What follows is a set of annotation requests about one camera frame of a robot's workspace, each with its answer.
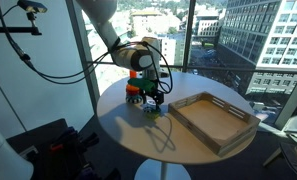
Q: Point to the orange cone stacking post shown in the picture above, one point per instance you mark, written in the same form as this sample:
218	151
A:
133	74

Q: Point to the white rounded robot base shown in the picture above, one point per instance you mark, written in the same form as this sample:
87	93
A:
4	156

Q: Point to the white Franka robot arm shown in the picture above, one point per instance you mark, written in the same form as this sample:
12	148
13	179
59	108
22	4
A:
134	58

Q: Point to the wooden slatted tray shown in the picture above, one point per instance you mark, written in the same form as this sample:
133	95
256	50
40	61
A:
214	120

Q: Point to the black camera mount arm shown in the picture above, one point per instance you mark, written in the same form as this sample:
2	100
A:
11	30

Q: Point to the blue grey stereo camera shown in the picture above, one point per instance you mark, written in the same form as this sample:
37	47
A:
32	5

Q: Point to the black equipment case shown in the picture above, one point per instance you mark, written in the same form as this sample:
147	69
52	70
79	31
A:
38	136

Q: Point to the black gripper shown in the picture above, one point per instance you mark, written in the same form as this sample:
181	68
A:
158	95

